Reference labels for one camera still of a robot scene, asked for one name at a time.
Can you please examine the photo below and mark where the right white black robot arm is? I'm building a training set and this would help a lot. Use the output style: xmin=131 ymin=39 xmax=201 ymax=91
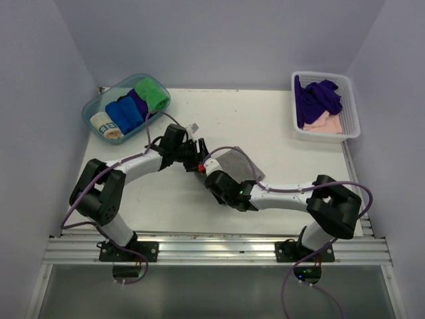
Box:
xmin=205 ymin=170 xmax=362 ymax=261

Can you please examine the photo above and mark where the purple rolled towel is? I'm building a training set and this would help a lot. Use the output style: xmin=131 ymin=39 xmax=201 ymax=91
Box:
xmin=127 ymin=88 xmax=149 ymax=120

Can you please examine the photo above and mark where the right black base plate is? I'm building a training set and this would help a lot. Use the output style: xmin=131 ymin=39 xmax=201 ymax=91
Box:
xmin=274 ymin=239 xmax=335 ymax=263

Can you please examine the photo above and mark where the beige patterned rolled towel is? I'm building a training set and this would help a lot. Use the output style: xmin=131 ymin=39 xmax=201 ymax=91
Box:
xmin=90 ymin=112 xmax=124 ymax=140

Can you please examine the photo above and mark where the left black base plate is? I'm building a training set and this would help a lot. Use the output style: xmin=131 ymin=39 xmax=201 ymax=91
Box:
xmin=96 ymin=241 xmax=159 ymax=263

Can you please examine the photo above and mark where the white plastic basket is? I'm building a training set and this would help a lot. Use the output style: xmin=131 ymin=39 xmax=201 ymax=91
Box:
xmin=291 ymin=71 xmax=361 ymax=144

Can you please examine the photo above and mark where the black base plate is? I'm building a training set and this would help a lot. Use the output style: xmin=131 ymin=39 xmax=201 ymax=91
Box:
xmin=96 ymin=241 xmax=159 ymax=263
xmin=274 ymin=239 xmax=335 ymax=263

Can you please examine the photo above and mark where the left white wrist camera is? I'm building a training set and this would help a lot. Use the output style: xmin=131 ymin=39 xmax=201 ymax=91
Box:
xmin=186 ymin=123 xmax=199 ymax=138

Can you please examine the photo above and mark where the blue translucent plastic bin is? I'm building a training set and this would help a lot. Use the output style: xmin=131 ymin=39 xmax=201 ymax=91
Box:
xmin=82 ymin=74 xmax=171 ymax=145

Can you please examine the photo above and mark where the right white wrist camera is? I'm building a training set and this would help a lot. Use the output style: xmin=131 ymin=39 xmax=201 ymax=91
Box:
xmin=198 ymin=158 xmax=222 ymax=176

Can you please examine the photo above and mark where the pink towel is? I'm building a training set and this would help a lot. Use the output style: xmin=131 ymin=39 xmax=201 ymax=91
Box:
xmin=303 ymin=111 xmax=343 ymax=134

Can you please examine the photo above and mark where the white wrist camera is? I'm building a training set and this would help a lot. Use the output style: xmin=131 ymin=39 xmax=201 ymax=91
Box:
xmin=198 ymin=158 xmax=222 ymax=176
xmin=186 ymin=123 xmax=199 ymax=138

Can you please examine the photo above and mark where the green rolled towel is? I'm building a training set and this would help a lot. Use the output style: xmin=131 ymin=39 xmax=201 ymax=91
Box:
xmin=135 ymin=78 xmax=170 ymax=112

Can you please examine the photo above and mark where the purple towel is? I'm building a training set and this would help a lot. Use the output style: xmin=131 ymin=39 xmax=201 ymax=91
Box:
xmin=294 ymin=75 xmax=343 ymax=128
xmin=127 ymin=88 xmax=149 ymax=120

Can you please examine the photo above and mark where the blue rolled towel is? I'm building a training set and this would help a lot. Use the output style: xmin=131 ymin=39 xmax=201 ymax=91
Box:
xmin=105 ymin=96 xmax=144 ymax=135

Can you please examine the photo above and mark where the grey towel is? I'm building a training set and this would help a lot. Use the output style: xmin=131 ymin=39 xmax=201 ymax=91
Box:
xmin=201 ymin=150 xmax=265 ymax=183

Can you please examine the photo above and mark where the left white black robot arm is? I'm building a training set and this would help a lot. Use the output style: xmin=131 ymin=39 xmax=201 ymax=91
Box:
xmin=69 ymin=124 xmax=208 ymax=261

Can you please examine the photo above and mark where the aluminium mounting rail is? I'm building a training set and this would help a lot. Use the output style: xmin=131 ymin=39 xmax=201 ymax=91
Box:
xmin=42 ymin=232 xmax=393 ymax=266

